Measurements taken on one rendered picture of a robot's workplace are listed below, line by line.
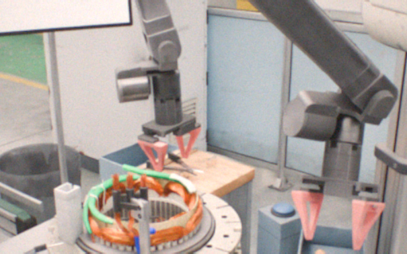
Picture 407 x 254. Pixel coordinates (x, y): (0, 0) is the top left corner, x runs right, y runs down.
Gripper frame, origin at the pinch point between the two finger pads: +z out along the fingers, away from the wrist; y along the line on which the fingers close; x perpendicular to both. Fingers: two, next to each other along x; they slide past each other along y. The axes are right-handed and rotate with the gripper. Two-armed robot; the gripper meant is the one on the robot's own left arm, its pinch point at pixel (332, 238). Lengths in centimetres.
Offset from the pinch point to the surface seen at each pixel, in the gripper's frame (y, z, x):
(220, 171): -36.4, -7.6, 13.7
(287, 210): -18.5, -1.8, 14.3
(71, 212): -29.4, 1.2, -27.2
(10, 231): -113, 19, 9
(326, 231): -7.8, 0.3, 11.6
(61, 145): -134, -8, 36
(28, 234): -92, 16, 3
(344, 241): -5.4, 1.7, 13.8
